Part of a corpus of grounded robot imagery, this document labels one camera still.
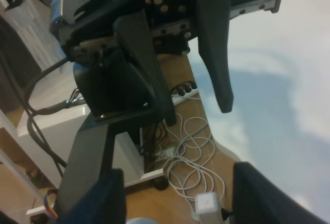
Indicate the white cabinet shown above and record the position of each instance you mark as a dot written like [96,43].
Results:
[60,129]

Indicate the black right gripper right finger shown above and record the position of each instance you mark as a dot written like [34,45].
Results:
[257,200]

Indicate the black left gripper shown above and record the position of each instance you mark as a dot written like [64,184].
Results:
[95,18]

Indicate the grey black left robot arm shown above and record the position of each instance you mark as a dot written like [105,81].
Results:
[114,46]

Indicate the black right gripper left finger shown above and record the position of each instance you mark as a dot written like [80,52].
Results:
[104,202]

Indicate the white power adapter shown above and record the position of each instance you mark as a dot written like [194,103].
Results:
[207,208]

